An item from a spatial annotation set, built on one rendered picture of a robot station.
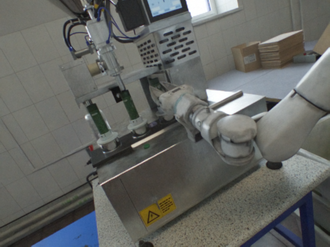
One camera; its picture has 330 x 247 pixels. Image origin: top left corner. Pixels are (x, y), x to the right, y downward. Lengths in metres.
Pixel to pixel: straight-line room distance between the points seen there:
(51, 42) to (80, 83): 1.45
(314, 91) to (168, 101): 0.31
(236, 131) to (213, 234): 0.39
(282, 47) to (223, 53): 0.83
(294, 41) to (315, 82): 1.90
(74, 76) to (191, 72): 0.43
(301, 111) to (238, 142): 0.11
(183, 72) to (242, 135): 0.48
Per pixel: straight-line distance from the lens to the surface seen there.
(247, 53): 2.26
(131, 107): 0.64
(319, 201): 1.16
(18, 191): 2.48
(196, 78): 0.81
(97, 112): 0.63
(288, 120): 0.38
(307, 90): 0.38
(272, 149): 0.39
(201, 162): 0.63
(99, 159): 0.65
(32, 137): 2.24
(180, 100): 0.50
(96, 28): 0.63
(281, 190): 0.76
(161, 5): 0.78
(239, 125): 0.37
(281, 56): 2.13
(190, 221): 0.71
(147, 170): 0.56
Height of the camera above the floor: 1.28
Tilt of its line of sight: 20 degrees down
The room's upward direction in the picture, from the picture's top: 21 degrees counter-clockwise
